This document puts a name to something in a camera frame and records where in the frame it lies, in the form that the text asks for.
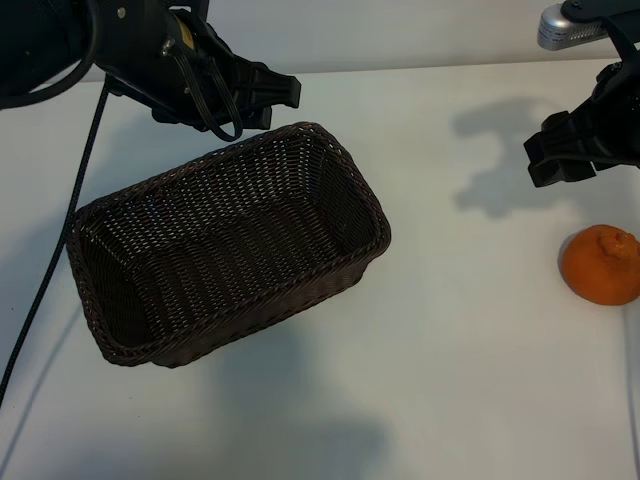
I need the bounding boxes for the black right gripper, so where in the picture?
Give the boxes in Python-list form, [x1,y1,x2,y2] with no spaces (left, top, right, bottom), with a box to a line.
[523,62,640,189]

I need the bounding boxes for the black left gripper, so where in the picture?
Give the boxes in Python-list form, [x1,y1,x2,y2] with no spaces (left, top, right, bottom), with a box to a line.
[94,0,303,133]

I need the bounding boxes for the orange with knobbly stem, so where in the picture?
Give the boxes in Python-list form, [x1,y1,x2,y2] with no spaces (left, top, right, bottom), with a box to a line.
[558,224,640,306]

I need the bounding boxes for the dark brown wicker basket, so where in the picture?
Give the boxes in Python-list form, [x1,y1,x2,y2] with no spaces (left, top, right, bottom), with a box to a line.
[65,120,392,370]

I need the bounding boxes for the thin black looped cable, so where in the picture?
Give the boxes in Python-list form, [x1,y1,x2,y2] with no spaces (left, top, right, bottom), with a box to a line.
[162,39,242,143]

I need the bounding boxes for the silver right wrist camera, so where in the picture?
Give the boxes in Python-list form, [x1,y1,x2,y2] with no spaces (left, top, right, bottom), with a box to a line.
[536,3,612,52]

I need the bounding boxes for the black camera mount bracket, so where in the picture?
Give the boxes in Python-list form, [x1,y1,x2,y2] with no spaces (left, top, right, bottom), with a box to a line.
[559,0,640,66]

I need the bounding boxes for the black braided cable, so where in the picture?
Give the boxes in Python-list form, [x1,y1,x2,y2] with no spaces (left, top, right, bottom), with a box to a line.
[0,82,110,407]

